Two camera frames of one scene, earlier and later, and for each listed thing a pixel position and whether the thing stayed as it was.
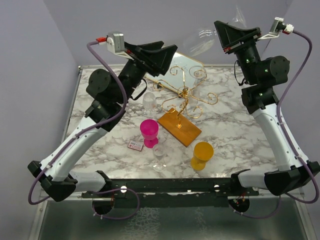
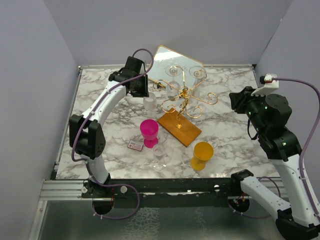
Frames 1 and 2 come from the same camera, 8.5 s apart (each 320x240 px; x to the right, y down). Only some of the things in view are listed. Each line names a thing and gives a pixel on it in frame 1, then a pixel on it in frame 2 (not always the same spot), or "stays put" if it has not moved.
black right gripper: (230, 37) to (239, 99)
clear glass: (149, 101) stays put
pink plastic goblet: (149, 130) stays put
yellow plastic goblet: (203, 151) stays put
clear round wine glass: (199, 41) to (173, 87)
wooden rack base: (181, 126) stays put
